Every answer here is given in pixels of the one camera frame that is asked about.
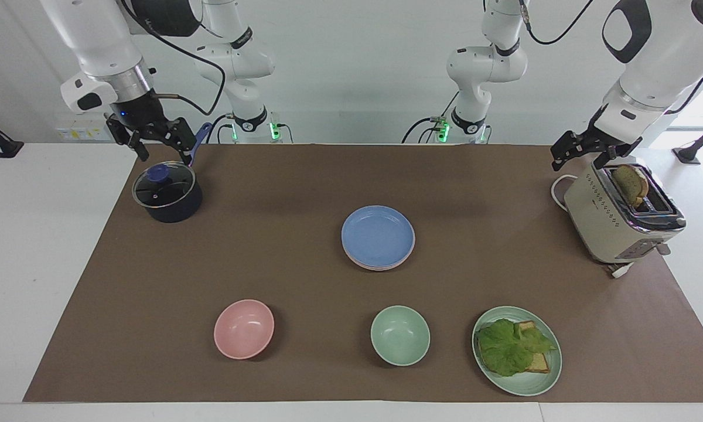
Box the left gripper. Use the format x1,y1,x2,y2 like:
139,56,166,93
550,104,643,172

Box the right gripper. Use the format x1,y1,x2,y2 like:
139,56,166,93
105,91,197,166

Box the brown bread slice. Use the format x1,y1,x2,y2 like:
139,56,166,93
612,164,650,209

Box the glass lid with blue knob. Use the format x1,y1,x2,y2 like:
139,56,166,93
132,162,197,209

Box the beige toaster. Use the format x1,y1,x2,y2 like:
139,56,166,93
564,163,688,265

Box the dark blue pot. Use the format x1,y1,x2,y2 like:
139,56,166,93
132,122,213,224

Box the black stand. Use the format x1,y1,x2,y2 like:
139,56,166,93
672,114,703,165
0,111,25,159

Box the green lettuce leaf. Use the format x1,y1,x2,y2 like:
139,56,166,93
475,318,558,377

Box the pink bowl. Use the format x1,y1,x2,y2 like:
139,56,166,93
213,299,275,360

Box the toasted bread slice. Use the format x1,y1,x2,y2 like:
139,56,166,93
516,320,552,374

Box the blue plate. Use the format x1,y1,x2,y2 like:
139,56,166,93
341,205,415,266

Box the beige plate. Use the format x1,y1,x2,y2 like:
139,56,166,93
347,249,414,272

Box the green plate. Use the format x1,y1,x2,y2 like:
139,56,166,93
472,305,563,397

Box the green bowl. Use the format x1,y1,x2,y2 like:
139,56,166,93
370,305,431,367

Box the black cable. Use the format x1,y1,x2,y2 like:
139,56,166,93
518,0,596,46
402,90,461,145
205,113,236,145
120,0,227,117
663,67,703,116

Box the white wall socket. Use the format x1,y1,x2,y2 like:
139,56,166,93
54,120,113,142

